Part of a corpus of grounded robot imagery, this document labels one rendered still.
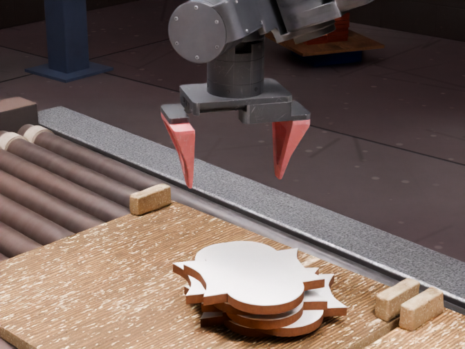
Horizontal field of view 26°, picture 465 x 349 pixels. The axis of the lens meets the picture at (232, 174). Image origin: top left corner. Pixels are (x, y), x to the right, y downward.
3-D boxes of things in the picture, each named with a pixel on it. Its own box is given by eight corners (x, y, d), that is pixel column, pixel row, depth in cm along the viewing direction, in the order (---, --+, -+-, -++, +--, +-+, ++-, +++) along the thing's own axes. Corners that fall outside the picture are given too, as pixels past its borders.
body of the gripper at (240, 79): (293, 113, 101) (295, 41, 98) (194, 121, 98) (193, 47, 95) (272, 95, 106) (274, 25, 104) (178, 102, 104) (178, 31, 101)
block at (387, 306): (406, 298, 109) (407, 275, 108) (420, 303, 107) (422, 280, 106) (372, 317, 105) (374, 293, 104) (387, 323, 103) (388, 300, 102)
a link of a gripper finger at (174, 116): (244, 194, 102) (245, 105, 99) (175, 201, 100) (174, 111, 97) (225, 170, 108) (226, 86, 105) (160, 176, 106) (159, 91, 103)
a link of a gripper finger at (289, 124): (308, 187, 104) (312, 100, 101) (242, 194, 102) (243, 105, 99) (287, 164, 110) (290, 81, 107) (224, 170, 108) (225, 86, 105)
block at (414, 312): (430, 307, 107) (431, 283, 106) (444, 312, 106) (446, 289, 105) (396, 327, 103) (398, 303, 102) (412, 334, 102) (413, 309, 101)
